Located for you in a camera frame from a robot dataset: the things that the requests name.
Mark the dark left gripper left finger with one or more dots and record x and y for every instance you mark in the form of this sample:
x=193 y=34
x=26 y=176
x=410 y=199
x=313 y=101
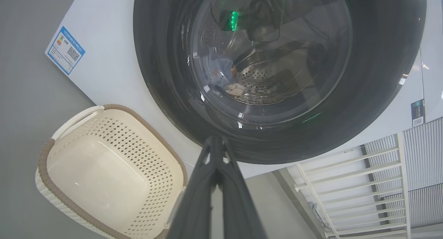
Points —
x=197 y=204

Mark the dark QR code sticker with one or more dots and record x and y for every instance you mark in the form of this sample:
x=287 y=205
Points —
x=417 y=112

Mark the stainless steel washing machine drum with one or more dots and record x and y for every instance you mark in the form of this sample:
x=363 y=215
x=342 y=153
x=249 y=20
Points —
x=277 y=80

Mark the grey ribbed shutter panel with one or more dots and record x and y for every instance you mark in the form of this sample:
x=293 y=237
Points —
x=425 y=152

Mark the blue energy label sticker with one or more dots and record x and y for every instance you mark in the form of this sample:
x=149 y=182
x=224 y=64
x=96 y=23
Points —
x=65 y=50

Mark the black round glass washer door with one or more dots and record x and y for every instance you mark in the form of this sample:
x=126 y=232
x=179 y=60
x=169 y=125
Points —
x=380 y=76

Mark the white front-load washing machine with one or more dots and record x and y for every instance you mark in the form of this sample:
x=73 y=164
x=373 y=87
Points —
x=110 y=59

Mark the white metal rack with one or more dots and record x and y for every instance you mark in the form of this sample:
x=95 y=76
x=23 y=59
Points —
x=401 y=163

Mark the blue bear-print garment with cream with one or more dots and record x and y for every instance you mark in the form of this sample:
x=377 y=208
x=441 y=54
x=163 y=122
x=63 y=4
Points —
x=221 y=71

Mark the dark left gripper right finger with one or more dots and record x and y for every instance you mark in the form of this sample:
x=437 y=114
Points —
x=238 y=204

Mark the cream perforated laundry basket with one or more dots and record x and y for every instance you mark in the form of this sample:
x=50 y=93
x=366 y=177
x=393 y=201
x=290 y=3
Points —
x=97 y=173

